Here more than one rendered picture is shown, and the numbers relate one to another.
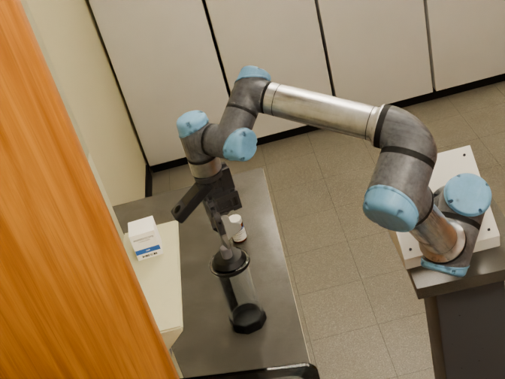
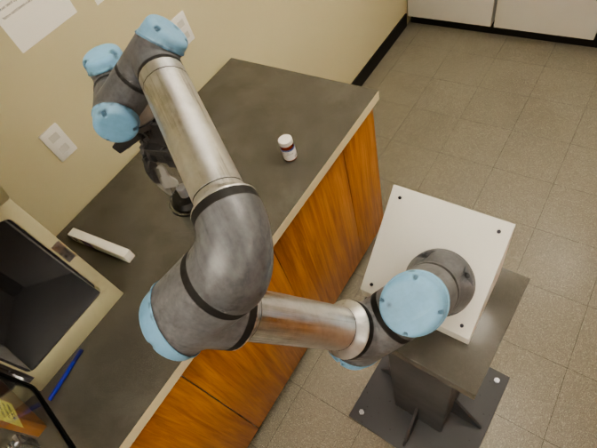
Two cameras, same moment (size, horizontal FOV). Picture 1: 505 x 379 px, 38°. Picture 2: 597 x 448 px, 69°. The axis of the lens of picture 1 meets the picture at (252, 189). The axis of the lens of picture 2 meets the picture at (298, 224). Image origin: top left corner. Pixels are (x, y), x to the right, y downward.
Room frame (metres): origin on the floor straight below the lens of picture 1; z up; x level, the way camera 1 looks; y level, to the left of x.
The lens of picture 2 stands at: (1.15, -0.66, 1.97)
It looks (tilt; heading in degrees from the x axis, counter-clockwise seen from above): 53 degrees down; 47
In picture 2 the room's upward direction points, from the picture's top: 21 degrees counter-clockwise
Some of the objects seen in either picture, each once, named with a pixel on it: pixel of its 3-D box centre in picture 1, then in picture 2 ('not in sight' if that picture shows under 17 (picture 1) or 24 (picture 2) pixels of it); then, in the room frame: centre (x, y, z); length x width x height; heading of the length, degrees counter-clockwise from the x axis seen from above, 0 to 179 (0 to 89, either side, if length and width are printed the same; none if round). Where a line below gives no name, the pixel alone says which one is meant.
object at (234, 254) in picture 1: (228, 256); (186, 195); (1.52, 0.11, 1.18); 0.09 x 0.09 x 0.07
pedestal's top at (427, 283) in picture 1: (457, 245); (437, 305); (1.61, -0.53, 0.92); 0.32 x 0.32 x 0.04; 86
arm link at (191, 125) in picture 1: (197, 136); (115, 78); (1.52, 0.09, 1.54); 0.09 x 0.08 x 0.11; 46
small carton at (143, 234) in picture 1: (145, 238); not in sight; (1.18, 0.23, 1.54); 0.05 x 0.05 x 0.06; 2
